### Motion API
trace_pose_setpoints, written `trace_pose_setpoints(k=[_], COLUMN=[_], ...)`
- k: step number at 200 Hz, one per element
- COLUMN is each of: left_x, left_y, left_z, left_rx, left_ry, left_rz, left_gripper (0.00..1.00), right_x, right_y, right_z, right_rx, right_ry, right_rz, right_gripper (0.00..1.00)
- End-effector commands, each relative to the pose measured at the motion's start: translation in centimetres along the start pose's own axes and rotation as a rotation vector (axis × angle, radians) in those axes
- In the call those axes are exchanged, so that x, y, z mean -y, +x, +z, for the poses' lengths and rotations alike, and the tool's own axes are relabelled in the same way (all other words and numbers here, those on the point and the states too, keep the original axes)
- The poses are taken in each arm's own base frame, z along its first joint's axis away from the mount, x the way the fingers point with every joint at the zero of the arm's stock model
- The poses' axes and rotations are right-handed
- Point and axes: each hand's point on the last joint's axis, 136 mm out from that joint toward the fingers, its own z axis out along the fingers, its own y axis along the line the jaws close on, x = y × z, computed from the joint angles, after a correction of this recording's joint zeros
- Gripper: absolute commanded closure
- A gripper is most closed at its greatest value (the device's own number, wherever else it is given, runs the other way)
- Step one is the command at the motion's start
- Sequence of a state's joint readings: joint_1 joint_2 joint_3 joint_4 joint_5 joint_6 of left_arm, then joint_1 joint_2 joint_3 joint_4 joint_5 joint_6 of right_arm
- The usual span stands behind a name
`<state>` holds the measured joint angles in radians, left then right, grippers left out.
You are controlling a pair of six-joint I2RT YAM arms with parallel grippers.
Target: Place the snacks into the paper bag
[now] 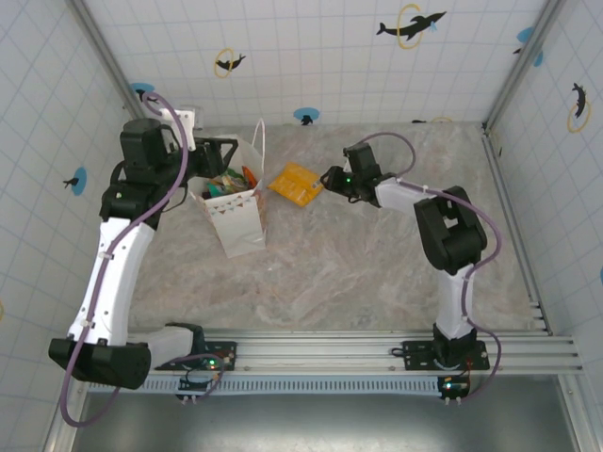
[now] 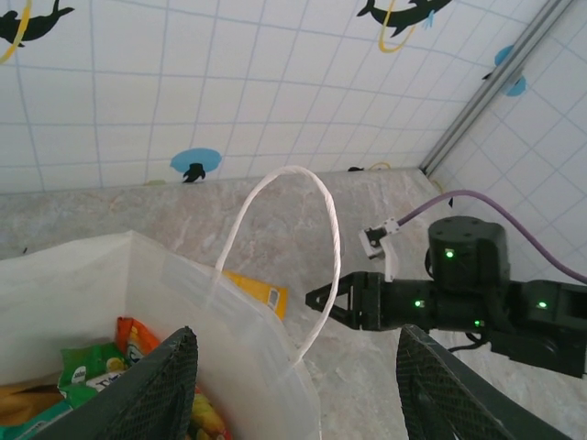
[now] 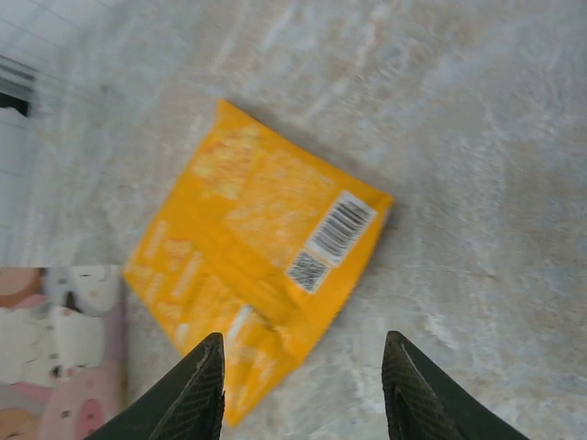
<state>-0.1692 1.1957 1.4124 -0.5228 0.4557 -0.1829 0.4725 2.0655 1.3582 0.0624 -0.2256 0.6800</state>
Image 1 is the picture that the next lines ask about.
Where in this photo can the blue wall hook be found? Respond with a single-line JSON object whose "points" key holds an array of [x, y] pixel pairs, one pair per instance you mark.
{"points": [[139, 88], [306, 114]]}

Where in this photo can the aluminium side rail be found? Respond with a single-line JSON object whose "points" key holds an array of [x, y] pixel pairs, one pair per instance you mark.
{"points": [[517, 221]]}

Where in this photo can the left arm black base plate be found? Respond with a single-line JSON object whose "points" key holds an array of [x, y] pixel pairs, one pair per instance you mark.
{"points": [[227, 350]]}

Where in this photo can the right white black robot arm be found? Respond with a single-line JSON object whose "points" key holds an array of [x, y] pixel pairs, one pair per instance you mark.
{"points": [[452, 235]]}

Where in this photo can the white paper bag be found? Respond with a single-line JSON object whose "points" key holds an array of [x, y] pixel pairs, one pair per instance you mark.
{"points": [[240, 230]]}

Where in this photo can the aluminium frame post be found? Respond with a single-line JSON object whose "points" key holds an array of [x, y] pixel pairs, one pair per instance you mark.
{"points": [[110, 66], [523, 66]]}

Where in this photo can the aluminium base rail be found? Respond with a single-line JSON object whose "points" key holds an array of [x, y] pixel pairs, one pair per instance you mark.
{"points": [[320, 348]]}

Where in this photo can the grey metal base panel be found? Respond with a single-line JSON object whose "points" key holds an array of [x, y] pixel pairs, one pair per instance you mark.
{"points": [[306, 424]]}

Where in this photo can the blue wall hook left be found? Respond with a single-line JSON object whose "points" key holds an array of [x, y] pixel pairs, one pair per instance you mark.
{"points": [[139, 88]]}

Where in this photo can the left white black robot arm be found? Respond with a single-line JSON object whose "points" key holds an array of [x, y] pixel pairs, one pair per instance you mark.
{"points": [[115, 273]]}

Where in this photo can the blue wall hook right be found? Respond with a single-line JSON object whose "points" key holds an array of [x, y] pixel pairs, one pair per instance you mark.
{"points": [[306, 114]]}

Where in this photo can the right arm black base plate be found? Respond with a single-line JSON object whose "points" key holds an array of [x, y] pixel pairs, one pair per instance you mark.
{"points": [[419, 350]]}

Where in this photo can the blue circle seal sticker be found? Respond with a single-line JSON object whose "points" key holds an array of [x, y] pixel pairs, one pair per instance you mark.
{"points": [[525, 35], [80, 181]]}

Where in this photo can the yellow snack packet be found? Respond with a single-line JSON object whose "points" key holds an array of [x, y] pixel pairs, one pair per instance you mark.
{"points": [[294, 183]]}

